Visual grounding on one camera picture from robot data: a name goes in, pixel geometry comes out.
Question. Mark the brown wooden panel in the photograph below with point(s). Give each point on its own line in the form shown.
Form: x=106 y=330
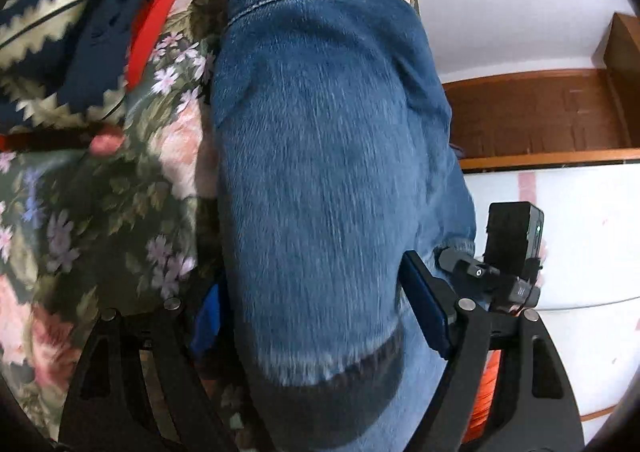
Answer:
x=540 y=112

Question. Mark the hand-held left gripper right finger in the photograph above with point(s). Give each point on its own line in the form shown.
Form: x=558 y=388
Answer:
x=425 y=302

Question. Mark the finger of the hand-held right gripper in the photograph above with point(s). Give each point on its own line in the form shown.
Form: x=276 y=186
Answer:
x=465 y=264

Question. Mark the navy white patterned garment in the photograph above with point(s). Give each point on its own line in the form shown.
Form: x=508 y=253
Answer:
x=60 y=22

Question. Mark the blue denim jacket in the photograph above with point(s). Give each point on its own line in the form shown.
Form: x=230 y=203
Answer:
x=325 y=172

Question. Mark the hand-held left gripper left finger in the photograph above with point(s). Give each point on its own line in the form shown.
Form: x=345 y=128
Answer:
x=207 y=322

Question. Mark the floral bed cover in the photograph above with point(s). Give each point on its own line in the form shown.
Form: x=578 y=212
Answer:
x=100 y=212

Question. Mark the red garment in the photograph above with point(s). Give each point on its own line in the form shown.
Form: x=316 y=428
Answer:
x=150 y=27

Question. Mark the orange ribbed object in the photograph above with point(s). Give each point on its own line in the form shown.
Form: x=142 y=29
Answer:
x=485 y=392

